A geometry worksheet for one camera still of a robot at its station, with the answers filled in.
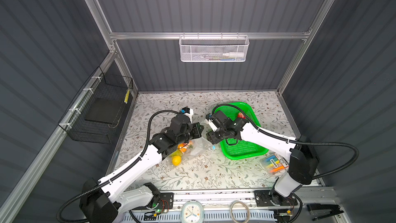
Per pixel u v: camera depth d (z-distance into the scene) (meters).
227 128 0.63
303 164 0.43
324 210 0.69
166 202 0.72
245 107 0.99
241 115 1.00
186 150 0.89
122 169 0.43
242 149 0.90
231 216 0.70
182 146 0.64
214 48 1.24
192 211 0.69
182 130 0.58
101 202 0.38
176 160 0.83
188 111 0.69
